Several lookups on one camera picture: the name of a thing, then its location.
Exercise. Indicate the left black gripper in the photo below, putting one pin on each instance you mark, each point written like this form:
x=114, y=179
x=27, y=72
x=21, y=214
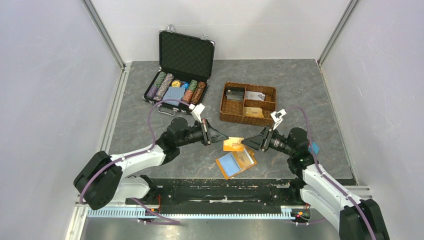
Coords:
x=210, y=135

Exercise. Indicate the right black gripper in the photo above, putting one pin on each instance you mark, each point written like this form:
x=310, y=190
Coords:
x=261, y=140

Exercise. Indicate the orange gold card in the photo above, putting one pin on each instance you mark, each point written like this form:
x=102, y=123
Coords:
x=233, y=144

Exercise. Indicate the orange card holder wallet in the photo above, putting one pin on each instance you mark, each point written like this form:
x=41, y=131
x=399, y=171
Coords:
x=236, y=162

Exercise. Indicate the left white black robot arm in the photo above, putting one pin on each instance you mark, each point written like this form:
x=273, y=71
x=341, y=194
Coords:
x=111, y=178

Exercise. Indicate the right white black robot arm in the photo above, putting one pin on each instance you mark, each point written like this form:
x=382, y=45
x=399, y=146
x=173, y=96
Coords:
x=353, y=217

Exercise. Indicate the tan card in basket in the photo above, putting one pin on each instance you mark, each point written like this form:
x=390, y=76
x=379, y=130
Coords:
x=255, y=112

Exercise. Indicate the black card deck box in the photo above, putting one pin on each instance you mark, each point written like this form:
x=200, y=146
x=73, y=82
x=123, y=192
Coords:
x=235, y=93

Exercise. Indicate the blue playing card deck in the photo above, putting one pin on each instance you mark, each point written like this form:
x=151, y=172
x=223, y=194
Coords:
x=173, y=95

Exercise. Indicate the woven brown basket tray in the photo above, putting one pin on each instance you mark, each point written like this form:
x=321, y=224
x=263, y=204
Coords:
x=233, y=110

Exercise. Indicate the brown black chip stack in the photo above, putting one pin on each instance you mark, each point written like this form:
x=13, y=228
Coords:
x=195, y=99

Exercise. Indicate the green orange chip stack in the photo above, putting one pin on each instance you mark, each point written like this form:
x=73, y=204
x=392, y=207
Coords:
x=189, y=91

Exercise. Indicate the red blue toy block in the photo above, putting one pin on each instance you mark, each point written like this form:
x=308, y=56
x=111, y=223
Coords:
x=313, y=148

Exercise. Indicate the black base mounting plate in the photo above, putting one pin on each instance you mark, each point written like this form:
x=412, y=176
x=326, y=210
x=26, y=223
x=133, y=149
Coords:
x=221, y=196

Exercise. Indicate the yellow blue loose chips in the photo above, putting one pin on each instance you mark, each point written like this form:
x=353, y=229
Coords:
x=179, y=84

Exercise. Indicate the pink grey chip stack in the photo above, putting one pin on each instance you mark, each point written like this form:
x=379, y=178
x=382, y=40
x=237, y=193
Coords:
x=163, y=87

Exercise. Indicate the purple green chip stack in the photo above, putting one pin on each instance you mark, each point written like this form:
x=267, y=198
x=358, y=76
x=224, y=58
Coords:
x=156, y=84

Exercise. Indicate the black poker chip case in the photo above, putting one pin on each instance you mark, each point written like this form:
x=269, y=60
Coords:
x=187, y=58

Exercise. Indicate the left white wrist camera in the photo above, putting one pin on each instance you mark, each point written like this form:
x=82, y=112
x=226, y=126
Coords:
x=196, y=111

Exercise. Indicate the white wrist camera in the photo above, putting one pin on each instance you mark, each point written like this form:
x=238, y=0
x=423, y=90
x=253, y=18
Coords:
x=277, y=117
x=196, y=111

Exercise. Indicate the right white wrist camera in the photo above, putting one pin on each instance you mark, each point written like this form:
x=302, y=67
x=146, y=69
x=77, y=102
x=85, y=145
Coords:
x=277, y=117

